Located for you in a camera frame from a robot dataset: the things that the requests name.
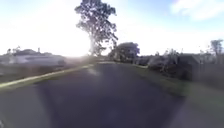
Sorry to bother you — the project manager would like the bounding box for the round dark tree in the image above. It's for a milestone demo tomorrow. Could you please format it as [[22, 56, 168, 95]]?
[[108, 41, 141, 64]]

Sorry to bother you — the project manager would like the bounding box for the dark grey asphalt path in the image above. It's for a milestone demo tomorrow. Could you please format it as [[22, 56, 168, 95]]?
[[0, 62, 224, 128]]

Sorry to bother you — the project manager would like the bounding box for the tall tree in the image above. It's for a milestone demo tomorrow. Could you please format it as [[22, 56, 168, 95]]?
[[73, 0, 119, 58]]

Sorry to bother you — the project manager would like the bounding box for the row of bushes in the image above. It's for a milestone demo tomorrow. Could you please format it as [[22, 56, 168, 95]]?
[[134, 49, 188, 79]]

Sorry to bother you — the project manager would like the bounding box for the grass verge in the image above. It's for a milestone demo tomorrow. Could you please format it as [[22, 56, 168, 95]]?
[[0, 61, 98, 91]]

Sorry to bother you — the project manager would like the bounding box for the low building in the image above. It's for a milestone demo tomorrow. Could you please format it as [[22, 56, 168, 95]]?
[[0, 48, 66, 68]]

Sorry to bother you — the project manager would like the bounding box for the green grass lawn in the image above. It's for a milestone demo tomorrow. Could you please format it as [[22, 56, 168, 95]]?
[[119, 62, 224, 114]]

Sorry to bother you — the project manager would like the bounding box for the dark fence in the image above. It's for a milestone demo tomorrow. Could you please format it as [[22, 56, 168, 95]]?
[[179, 53, 224, 88]]

